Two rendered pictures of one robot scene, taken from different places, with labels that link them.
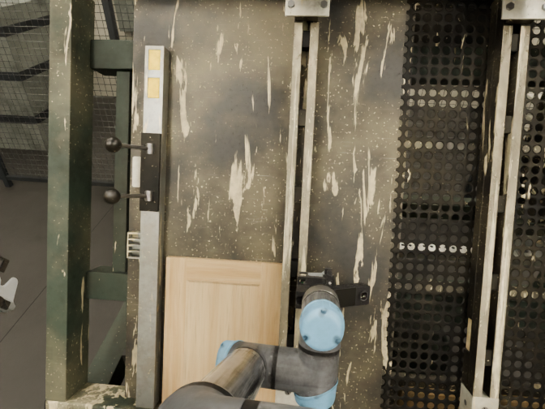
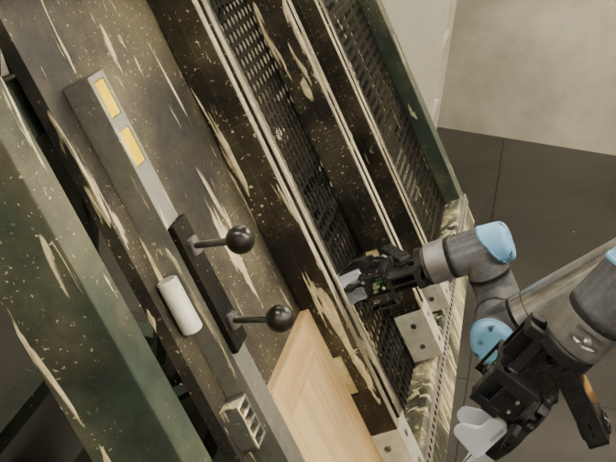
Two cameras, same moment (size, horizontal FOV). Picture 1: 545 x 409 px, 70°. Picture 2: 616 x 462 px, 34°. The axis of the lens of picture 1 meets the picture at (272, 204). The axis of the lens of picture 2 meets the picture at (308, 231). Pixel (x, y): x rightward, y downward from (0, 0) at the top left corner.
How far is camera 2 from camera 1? 166 cm
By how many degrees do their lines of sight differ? 74
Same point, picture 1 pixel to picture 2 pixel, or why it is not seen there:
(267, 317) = (338, 385)
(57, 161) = (144, 366)
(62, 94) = (75, 231)
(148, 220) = (244, 360)
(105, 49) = not seen: outside the picture
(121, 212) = not seen: hidden behind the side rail
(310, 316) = (503, 233)
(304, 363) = (509, 285)
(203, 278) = (296, 396)
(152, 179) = (219, 291)
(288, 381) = not seen: hidden behind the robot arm
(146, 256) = (271, 416)
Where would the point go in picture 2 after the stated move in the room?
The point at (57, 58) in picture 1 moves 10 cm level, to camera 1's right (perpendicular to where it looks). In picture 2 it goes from (28, 162) to (59, 132)
